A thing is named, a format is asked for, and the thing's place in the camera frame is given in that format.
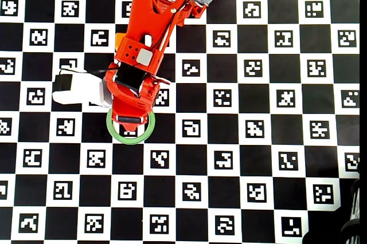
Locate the black ribbed stand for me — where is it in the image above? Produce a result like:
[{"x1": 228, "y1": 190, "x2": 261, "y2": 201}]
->
[{"x1": 339, "y1": 178, "x2": 367, "y2": 244}]

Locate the black white marker board mat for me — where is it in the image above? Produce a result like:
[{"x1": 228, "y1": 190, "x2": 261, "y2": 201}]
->
[{"x1": 0, "y1": 0, "x2": 361, "y2": 244}]

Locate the thin black camera cable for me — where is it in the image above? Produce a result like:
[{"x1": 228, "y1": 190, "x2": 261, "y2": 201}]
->
[{"x1": 61, "y1": 65, "x2": 121, "y2": 76}]

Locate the green ring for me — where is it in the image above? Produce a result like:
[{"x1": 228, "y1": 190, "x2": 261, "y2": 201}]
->
[{"x1": 106, "y1": 109, "x2": 157, "y2": 144}]

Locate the orange cube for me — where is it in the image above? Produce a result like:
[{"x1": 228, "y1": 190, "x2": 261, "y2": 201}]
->
[{"x1": 115, "y1": 33, "x2": 126, "y2": 53}]

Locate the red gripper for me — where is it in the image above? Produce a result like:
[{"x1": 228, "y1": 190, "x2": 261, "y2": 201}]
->
[{"x1": 102, "y1": 63, "x2": 171, "y2": 132}]

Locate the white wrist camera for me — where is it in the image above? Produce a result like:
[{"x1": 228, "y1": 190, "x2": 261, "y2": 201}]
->
[{"x1": 52, "y1": 68, "x2": 112, "y2": 107}]

